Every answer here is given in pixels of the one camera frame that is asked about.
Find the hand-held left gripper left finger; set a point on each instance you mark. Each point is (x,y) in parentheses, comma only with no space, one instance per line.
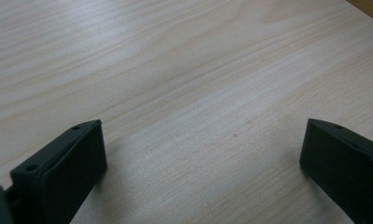
(60,174)

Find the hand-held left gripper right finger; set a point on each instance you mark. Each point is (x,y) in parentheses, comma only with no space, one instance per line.
(340,165)

